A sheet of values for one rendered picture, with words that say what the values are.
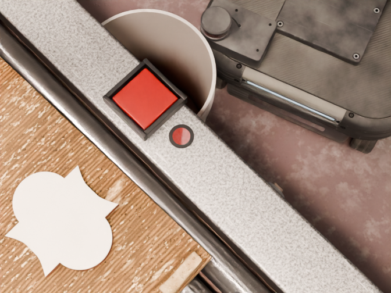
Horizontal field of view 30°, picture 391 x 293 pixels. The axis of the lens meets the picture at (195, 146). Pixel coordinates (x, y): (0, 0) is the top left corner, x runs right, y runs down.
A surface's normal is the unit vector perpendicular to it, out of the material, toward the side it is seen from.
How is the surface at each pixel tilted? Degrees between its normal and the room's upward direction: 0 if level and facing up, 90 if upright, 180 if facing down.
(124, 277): 0
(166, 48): 87
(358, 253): 0
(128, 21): 87
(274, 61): 0
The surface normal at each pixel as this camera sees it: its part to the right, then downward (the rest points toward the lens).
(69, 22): 0.00, -0.29
